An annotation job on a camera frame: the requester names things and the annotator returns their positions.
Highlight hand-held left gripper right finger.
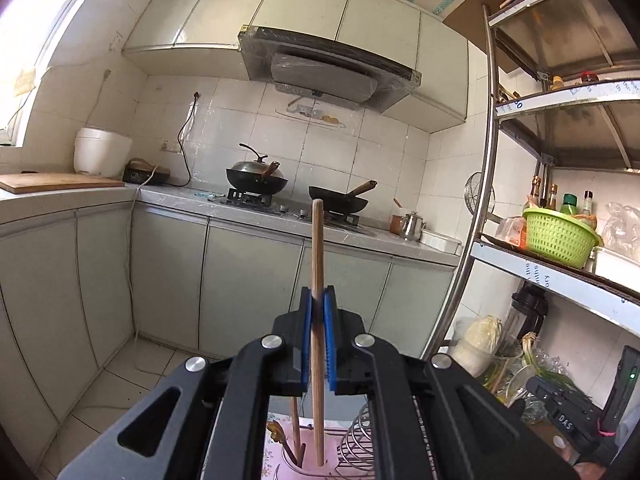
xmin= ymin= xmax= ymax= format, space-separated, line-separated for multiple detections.
xmin=322 ymin=285 xmax=576 ymax=480

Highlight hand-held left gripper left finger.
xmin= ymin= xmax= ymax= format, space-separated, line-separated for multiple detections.
xmin=57 ymin=285 xmax=313 ymax=480

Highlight long wooden utensil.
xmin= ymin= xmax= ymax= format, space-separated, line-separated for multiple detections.
xmin=289 ymin=394 xmax=305 ymax=466
xmin=310 ymin=199 xmax=326 ymax=465

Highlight metal wire cutlery rack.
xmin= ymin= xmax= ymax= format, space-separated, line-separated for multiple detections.
xmin=340 ymin=404 xmax=377 ymax=479

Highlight pink plastic utensil cup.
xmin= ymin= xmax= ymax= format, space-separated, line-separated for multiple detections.
xmin=282 ymin=422 xmax=347 ymax=480

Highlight clear plastic bag of greens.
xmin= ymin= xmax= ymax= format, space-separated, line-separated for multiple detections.
xmin=530 ymin=355 xmax=596 ymax=411

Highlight green onion bundle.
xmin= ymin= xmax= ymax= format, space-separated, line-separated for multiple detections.
xmin=520 ymin=332 xmax=548 ymax=378

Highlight kitchen counter cabinets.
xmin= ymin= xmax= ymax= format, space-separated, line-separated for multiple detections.
xmin=0 ymin=180 xmax=463 ymax=461

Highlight dark metal utensil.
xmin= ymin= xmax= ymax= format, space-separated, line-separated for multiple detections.
xmin=267 ymin=422 xmax=289 ymax=462

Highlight black blender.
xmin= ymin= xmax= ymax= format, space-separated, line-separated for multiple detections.
xmin=507 ymin=280 xmax=548 ymax=343

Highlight napa cabbage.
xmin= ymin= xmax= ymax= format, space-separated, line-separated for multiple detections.
xmin=457 ymin=315 xmax=503 ymax=376

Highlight floral tablecloth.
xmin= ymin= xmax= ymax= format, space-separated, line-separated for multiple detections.
xmin=265 ymin=410 xmax=301 ymax=480

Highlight metal shelf rack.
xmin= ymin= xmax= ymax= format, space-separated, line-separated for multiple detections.
xmin=427 ymin=0 xmax=640 ymax=376

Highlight black frying wok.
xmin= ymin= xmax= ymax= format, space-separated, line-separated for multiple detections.
xmin=308 ymin=180 xmax=378 ymax=214

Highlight metal kettle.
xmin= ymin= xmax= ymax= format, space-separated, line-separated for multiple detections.
xmin=400 ymin=211 xmax=427 ymax=242

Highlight cardboard sheet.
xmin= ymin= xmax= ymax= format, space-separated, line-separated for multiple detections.
xmin=480 ymin=237 xmax=640 ymax=288

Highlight white plastic container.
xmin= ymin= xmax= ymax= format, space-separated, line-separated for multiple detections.
xmin=592 ymin=247 xmax=640 ymax=287

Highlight white rectangular tray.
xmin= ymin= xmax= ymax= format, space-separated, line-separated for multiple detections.
xmin=419 ymin=230 xmax=463 ymax=254

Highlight gas stove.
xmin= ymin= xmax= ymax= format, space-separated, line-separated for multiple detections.
xmin=207 ymin=187 xmax=381 ymax=236

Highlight lidded black wok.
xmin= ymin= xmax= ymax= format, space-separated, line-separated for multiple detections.
xmin=226 ymin=160 xmax=290 ymax=196

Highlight green plastic basket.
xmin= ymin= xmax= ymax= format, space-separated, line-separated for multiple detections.
xmin=522 ymin=208 xmax=601 ymax=270

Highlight orange snack packet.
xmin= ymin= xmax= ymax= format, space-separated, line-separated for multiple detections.
xmin=495 ymin=216 xmax=529 ymax=252

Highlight metal wok lid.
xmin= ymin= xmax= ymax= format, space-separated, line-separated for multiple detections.
xmin=227 ymin=143 xmax=288 ymax=181

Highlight black induction cooker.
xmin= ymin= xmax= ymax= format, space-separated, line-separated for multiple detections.
xmin=122 ymin=158 xmax=172 ymax=186

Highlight white rice cooker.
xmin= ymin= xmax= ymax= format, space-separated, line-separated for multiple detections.
xmin=73 ymin=126 xmax=133 ymax=179

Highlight range hood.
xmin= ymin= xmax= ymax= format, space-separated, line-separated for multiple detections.
xmin=236 ymin=24 xmax=422 ymax=114

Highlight wooden cutting board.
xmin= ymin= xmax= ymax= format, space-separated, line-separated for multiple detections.
xmin=0 ymin=172 xmax=126 ymax=195

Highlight pale upper cabinets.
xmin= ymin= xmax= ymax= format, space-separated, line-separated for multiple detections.
xmin=121 ymin=0 xmax=471 ymax=135

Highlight brown cardboard panel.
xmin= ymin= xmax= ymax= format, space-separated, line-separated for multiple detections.
xmin=444 ymin=0 xmax=566 ymax=77

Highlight window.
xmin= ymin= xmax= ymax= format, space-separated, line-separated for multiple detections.
xmin=0 ymin=0 xmax=108 ymax=147

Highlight wire skimmer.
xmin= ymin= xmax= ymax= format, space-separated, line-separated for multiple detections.
xmin=464 ymin=171 xmax=496 ymax=223

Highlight black power cable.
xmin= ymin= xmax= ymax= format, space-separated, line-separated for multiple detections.
xmin=177 ymin=91 xmax=201 ymax=187

